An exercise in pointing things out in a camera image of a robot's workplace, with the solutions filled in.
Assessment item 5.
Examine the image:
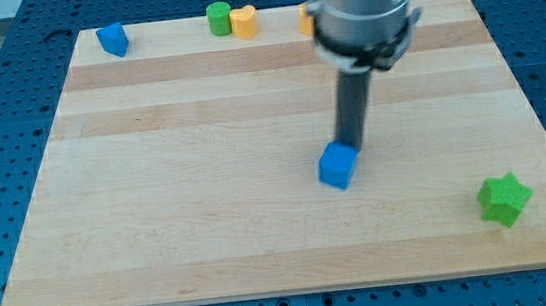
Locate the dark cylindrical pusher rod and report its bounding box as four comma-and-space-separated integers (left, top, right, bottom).
334, 70, 371, 150

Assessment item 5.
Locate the blue cube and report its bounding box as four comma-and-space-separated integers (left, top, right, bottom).
318, 142, 359, 190

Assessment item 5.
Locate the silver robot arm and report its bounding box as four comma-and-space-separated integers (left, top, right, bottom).
305, 0, 421, 150

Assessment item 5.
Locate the orange block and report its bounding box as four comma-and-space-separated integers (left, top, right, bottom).
298, 2, 314, 37

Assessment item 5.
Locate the yellow heart block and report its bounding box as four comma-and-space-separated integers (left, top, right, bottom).
229, 5, 259, 40

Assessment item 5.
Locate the green cylinder block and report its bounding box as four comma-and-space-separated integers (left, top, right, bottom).
205, 1, 232, 37

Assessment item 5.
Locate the wooden board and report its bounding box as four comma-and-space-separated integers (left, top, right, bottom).
1, 0, 546, 306

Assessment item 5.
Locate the green star block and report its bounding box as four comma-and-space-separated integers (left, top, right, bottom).
477, 172, 533, 228

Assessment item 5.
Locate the blue triangular block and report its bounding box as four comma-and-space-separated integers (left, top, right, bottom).
96, 22, 129, 57

